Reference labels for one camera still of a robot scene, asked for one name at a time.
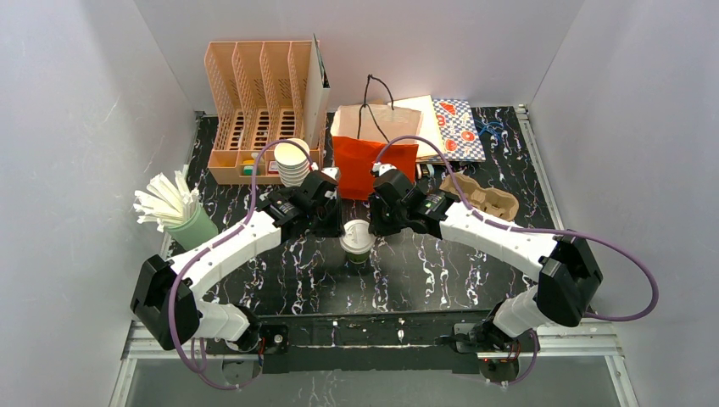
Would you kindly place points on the green white paper coffee cup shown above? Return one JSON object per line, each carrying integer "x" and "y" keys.
{"x": 358, "y": 257}

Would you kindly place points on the blue checkered paper bag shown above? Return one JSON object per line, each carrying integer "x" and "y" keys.
{"x": 458, "y": 130}

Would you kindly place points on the orange paper bag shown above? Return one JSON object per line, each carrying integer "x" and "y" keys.
{"x": 369, "y": 133}

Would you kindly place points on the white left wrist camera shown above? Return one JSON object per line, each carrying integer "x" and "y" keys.
{"x": 333, "y": 172}

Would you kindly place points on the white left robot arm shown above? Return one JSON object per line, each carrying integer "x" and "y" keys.
{"x": 168, "y": 298}

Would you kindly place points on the blue rubber bands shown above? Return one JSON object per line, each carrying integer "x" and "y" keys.
{"x": 494, "y": 128}

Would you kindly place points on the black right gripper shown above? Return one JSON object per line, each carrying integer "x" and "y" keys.
{"x": 382, "y": 219}

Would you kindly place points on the white wrapped straws bundle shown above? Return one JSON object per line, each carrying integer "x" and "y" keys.
{"x": 166, "y": 202}

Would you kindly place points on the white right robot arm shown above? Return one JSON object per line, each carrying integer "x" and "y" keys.
{"x": 564, "y": 269}

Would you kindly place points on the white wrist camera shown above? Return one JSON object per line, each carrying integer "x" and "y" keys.
{"x": 333, "y": 172}
{"x": 379, "y": 169}

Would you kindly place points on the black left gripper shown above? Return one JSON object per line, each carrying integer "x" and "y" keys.
{"x": 327, "y": 221}

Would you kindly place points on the stack of white paper cups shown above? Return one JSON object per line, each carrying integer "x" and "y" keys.
{"x": 292, "y": 162}

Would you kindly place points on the green stamp box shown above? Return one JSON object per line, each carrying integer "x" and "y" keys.
{"x": 249, "y": 170}

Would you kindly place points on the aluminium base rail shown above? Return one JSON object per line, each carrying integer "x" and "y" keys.
{"x": 592, "y": 338}

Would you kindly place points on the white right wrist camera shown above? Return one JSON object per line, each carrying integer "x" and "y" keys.
{"x": 379, "y": 169}

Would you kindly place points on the cream paper bag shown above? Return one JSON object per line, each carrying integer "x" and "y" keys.
{"x": 429, "y": 129}

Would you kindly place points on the white plastic cup lid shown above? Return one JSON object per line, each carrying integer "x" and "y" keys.
{"x": 357, "y": 238}

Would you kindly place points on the red white staple box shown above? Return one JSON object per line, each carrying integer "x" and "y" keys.
{"x": 272, "y": 168}

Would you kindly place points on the brown pulp cup carrier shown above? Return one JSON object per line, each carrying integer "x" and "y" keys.
{"x": 491, "y": 200}

